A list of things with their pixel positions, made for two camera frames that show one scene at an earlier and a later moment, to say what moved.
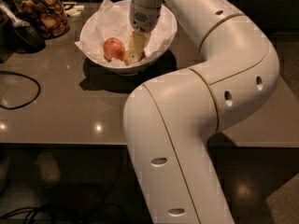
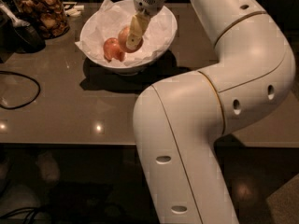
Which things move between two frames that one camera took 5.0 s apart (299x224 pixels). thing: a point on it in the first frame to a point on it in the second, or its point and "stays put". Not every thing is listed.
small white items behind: (76, 11) stays put
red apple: (113, 49) stays put
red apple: (142, 55) to (122, 37)
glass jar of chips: (41, 7) stays put
